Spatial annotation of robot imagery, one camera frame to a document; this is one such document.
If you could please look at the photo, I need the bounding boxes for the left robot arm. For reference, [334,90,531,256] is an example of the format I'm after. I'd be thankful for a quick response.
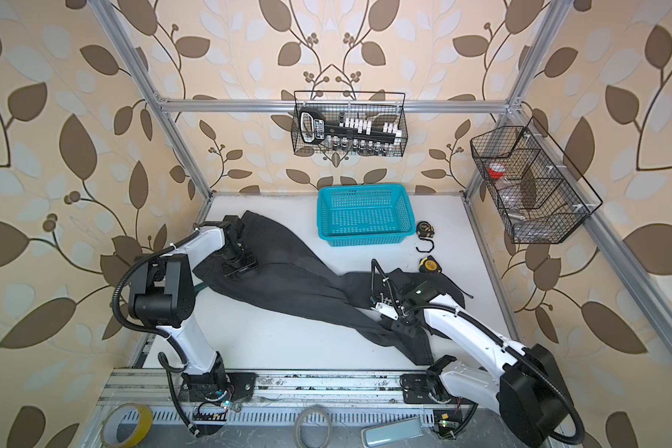
[111,216,258,394]

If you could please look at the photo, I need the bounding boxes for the red white small item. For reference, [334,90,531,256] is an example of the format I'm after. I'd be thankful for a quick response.
[487,162,507,181]

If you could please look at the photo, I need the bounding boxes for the grey tape ring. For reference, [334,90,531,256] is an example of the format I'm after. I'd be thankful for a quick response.
[293,405,334,448]

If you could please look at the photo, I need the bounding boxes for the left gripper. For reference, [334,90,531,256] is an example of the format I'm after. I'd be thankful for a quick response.
[217,245,261,280]

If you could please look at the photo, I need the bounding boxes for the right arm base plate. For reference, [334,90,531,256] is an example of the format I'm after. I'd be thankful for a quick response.
[399,373,440,404]

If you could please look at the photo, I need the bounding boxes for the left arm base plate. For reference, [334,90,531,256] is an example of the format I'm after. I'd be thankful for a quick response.
[181,373,257,402]

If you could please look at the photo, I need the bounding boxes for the aluminium front rail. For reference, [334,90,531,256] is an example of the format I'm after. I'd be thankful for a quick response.
[97,368,558,410]

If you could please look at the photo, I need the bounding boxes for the yellow black tape measure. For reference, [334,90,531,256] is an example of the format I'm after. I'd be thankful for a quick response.
[419,255,442,274]

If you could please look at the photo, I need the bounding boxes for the back wire basket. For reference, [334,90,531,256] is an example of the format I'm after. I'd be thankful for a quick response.
[290,89,409,158]

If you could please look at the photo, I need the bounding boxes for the black white tool set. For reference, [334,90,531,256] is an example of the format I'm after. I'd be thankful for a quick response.
[298,108,404,144]

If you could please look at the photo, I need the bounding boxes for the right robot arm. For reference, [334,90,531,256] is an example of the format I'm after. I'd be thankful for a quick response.
[371,278,586,447]

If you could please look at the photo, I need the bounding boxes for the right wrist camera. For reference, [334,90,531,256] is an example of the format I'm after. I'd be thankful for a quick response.
[370,295,399,320]

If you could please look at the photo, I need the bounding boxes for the right wire basket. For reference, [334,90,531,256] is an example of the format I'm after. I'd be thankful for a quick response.
[470,118,603,245]

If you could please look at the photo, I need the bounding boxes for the black metal hook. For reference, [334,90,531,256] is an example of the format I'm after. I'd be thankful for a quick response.
[416,238,435,254]

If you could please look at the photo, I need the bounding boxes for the wire basket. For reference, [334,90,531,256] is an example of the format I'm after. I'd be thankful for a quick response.
[290,89,409,158]
[470,118,603,245]

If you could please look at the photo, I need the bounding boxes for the dark grey trousers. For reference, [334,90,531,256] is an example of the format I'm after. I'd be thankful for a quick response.
[193,211,434,366]

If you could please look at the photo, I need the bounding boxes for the yellow tape roll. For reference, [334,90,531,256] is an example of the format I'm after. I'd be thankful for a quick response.
[100,403,153,448]

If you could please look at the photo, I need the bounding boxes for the teal plastic basket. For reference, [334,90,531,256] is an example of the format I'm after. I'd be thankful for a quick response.
[317,184,416,248]

